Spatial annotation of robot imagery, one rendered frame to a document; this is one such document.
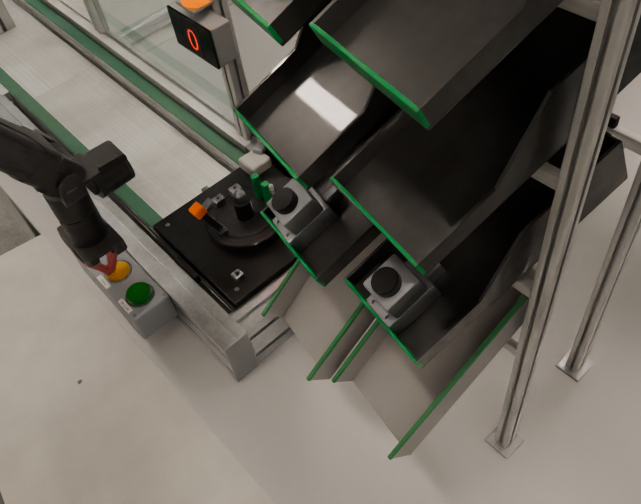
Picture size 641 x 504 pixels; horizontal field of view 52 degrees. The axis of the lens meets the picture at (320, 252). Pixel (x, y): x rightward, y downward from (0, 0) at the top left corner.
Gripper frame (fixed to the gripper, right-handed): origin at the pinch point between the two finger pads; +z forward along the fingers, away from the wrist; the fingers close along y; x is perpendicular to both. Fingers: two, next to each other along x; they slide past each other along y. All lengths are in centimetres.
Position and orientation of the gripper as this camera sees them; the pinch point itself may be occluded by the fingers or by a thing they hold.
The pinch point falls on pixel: (109, 269)
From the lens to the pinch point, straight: 114.5
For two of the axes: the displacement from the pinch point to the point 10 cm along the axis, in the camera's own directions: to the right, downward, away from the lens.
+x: -7.4, 5.7, -3.6
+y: -6.7, -5.4, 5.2
